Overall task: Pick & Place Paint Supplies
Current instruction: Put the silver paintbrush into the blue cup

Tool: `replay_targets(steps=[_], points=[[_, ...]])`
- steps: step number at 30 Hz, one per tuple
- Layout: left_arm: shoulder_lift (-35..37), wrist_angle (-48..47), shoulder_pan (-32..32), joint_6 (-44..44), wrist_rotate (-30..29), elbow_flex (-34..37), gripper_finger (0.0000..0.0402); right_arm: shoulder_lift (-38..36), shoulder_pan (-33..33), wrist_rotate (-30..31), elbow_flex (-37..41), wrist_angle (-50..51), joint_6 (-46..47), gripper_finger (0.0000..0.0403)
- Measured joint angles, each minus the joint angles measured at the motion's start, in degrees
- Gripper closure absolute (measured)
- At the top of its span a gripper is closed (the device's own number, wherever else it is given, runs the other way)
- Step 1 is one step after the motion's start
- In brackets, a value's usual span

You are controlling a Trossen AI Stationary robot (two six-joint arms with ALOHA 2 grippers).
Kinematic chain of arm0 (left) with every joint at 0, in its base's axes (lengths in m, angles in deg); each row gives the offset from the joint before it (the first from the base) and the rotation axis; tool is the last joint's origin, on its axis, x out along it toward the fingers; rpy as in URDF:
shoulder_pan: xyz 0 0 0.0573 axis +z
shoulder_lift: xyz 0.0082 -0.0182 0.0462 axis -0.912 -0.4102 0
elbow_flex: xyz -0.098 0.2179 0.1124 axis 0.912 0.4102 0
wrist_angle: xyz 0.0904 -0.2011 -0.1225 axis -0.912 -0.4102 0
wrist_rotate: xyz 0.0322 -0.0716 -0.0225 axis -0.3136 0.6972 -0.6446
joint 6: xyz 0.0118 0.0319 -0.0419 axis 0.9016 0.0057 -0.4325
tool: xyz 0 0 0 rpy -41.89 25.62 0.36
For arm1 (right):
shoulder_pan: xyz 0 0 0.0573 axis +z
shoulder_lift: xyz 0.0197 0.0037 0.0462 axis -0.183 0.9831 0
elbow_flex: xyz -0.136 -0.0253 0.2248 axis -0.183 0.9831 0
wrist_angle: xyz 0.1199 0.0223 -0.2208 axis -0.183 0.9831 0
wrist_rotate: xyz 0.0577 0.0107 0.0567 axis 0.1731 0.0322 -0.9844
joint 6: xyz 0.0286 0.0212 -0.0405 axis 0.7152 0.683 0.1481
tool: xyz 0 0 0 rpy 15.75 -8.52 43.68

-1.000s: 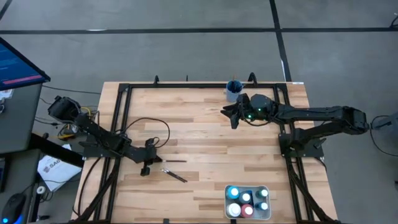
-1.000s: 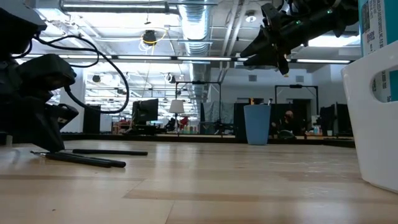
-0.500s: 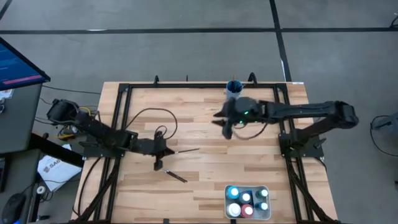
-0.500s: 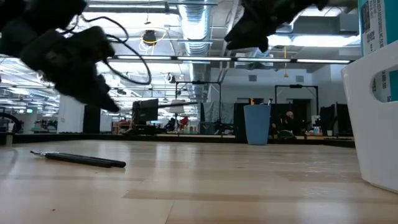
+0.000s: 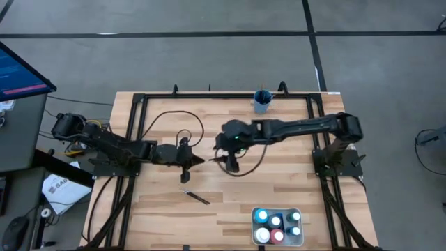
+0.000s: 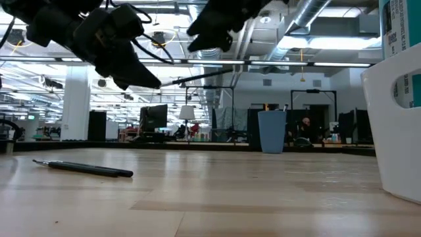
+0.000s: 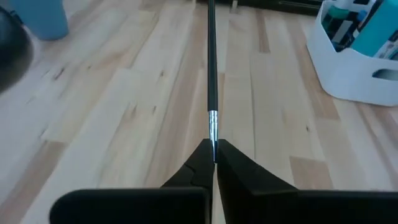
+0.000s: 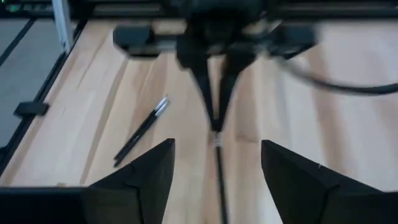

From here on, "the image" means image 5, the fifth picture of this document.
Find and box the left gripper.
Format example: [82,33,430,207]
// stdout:
[151,136,206,185]

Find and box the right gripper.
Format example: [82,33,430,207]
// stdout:
[212,134,242,174]

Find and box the teal paint bottle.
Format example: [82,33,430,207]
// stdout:
[253,208,270,225]

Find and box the dark grey paint bottle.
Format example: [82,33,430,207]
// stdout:
[267,214,282,229]

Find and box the white paint bottle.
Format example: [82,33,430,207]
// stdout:
[254,227,271,244]

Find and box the red paint bottle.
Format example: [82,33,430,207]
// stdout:
[269,228,286,245]

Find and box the blue plastic cup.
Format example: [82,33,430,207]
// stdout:
[252,89,274,115]

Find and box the white plastic bin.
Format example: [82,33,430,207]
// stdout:
[250,206,305,248]

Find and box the black desk beam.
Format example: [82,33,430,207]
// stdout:
[32,149,95,188]

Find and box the white printed paper sheet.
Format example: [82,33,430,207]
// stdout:
[41,161,93,215]

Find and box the black computer mouse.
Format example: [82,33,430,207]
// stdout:
[1,215,31,251]

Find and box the monitor with blue screen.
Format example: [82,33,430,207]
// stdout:
[0,40,57,102]

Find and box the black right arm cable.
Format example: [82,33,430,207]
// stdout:
[213,143,269,178]

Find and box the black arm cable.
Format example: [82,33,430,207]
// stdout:
[213,143,269,178]
[139,109,206,154]

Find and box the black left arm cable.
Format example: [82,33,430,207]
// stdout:
[139,109,206,154]

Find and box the black aluminium table frame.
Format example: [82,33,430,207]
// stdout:
[79,81,384,251]

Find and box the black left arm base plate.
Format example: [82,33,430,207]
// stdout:
[91,149,144,178]

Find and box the yellow cable bundle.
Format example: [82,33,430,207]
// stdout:
[64,117,105,157]

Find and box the black floor cable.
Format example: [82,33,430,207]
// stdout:
[47,94,114,106]
[413,125,446,177]

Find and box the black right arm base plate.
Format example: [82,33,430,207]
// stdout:
[312,149,364,178]

